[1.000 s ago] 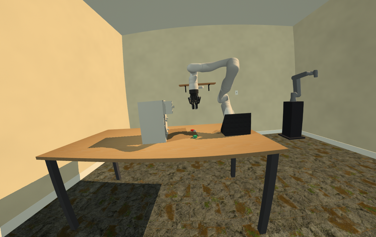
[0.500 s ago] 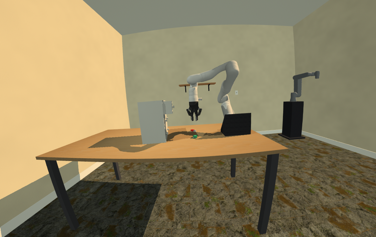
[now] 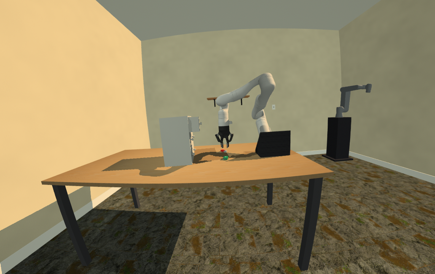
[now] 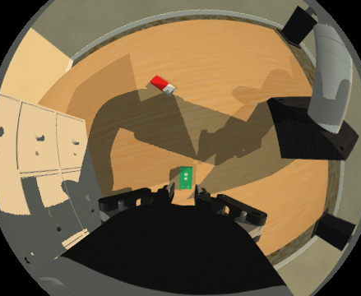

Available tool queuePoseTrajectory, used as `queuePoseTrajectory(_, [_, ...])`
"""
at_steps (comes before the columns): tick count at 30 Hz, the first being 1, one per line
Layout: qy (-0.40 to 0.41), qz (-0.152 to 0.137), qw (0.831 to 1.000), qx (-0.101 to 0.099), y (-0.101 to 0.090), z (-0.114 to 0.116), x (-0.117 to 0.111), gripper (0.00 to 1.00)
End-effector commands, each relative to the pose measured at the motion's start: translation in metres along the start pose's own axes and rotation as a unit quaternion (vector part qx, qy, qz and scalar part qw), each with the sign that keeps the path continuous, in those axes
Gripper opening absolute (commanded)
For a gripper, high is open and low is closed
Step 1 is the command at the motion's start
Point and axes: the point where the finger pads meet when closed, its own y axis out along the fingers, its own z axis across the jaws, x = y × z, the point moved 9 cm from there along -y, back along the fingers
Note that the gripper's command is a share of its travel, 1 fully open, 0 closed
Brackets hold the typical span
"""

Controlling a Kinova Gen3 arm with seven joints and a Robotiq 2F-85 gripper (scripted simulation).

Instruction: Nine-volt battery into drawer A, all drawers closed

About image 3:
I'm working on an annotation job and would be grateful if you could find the white chest of drawers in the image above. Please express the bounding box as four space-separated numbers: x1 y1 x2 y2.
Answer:
159 116 193 167

